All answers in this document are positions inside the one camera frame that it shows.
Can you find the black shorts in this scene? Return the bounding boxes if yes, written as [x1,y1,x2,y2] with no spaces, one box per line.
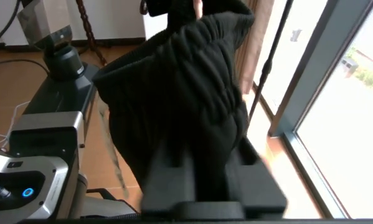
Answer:
[92,0,256,203]

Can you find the black clothes rack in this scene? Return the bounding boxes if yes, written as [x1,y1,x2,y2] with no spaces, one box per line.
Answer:
[247,0,295,123]

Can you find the white cable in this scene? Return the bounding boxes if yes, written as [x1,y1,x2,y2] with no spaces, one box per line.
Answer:
[0,100,31,147]

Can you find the window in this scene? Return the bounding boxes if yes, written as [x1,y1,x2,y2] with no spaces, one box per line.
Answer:
[253,0,373,219]

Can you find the dark wooden stand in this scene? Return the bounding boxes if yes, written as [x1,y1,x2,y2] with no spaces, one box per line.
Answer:
[75,0,108,67]

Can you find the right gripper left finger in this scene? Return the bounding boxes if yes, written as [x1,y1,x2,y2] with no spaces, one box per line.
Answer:
[141,148,196,218]

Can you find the black cable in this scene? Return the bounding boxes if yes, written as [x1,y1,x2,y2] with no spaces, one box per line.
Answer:
[0,0,21,47]
[0,58,51,77]

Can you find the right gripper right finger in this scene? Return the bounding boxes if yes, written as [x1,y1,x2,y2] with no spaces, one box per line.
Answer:
[226,138,288,218]

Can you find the beige curtain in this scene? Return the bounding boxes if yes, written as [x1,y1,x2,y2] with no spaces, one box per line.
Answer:
[234,0,276,95]

